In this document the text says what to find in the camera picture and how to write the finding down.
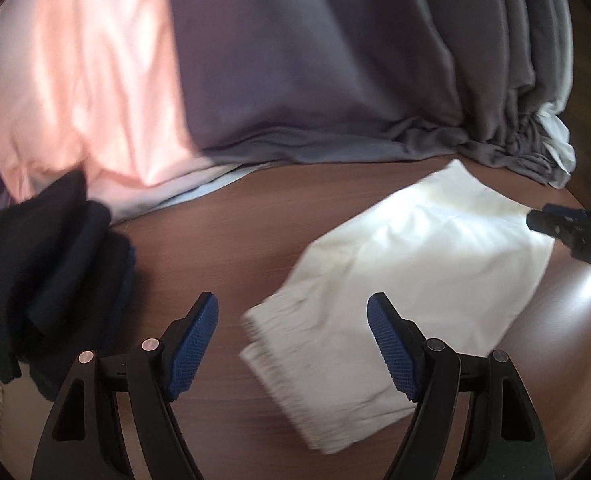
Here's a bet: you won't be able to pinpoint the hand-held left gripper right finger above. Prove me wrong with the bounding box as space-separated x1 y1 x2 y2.
367 292 563 480

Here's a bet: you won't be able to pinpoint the pink cloth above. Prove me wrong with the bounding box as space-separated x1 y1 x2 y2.
0 0 216 211

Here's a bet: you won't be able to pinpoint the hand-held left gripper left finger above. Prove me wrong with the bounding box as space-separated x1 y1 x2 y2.
30 292 220 480

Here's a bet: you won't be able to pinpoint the black cloth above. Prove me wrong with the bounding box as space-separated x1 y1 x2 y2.
0 170 138 401

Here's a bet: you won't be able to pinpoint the grey cloth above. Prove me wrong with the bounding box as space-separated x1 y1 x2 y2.
165 0 576 190

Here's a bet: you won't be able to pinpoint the light blue cloth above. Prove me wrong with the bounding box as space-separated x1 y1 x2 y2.
110 162 253 223

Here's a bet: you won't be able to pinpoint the white pants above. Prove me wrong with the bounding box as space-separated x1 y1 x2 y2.
239 159 556 456

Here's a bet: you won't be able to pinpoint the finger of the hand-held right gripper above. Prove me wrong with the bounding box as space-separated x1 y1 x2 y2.
526 203 591 273

